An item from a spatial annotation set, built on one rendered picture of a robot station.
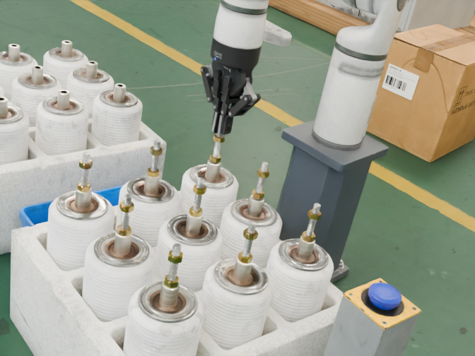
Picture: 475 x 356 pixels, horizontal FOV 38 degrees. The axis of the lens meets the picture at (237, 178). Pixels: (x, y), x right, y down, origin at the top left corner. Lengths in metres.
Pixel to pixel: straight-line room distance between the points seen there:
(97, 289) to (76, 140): 0.44
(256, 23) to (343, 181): 0.36
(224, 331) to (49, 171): 0.51
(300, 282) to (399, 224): 0.72
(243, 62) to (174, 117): 0.91
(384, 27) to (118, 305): 0.60
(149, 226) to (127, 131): 0.34
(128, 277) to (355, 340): 0.30
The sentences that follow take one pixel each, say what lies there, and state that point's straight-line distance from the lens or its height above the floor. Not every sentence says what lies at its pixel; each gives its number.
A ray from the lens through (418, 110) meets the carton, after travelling 2.01.
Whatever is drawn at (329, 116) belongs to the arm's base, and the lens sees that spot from 1.21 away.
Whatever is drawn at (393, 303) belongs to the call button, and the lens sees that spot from 0.84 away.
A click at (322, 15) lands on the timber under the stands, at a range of 3.00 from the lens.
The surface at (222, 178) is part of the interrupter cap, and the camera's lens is 1.15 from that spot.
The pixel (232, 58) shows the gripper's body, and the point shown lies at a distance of 1.02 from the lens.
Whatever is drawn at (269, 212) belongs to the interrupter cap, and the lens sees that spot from 1.08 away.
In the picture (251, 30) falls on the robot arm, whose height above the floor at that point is 0.52.
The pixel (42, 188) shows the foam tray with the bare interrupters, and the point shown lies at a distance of 1.30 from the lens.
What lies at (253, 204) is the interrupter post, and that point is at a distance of 1.05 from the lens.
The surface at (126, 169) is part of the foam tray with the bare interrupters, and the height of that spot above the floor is 0.13.
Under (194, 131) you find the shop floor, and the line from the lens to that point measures 1.86.
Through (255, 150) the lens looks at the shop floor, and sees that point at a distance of 1.82.
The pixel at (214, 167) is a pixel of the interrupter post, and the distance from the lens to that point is 1.13.
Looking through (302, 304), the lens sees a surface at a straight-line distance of 1.01.
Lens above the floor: 0.82
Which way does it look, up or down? 29 degrees down
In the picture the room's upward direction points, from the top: 12 degrees clockwise
